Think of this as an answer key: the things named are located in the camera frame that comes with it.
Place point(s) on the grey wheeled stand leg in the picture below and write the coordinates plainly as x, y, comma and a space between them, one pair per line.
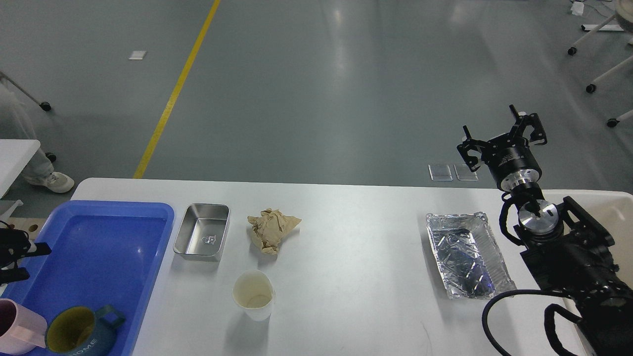
44, 105

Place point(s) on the pink mug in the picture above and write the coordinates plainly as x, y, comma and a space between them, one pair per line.
21, 329

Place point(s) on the white sneaker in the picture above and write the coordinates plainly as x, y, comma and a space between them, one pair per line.
56, 182

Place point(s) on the crumpled brown paper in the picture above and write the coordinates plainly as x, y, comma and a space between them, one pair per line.
270, 228

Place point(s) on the clear floor plate right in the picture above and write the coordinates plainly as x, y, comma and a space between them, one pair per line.
463, 173

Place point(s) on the white paper cup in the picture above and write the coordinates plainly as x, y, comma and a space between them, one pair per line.
254, 294

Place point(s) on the dark teal mug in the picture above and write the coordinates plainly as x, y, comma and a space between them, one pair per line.
80, 331

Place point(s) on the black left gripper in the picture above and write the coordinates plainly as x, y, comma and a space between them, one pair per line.
15, 244

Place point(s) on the clear floor plate left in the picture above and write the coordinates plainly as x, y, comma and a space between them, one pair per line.
440, 172

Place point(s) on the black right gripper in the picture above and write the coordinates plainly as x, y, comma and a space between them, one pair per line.
510, 161

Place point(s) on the blue plastic tray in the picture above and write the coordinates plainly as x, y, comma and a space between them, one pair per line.
102, 253

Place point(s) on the aluminium foil tray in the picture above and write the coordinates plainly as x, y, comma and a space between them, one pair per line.
467, 256

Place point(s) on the white plastic bin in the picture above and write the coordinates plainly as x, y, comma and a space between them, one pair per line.
613, 210

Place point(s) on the stainless steel rectangular tin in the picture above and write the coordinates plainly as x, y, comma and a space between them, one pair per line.
203, 232

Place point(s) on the white side table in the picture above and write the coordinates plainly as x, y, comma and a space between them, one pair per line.
14, 155

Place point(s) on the clear floor plate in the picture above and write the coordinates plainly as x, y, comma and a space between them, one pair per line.
440, 172
463, 173

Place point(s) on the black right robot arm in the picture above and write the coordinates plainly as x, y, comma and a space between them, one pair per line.
567, 251

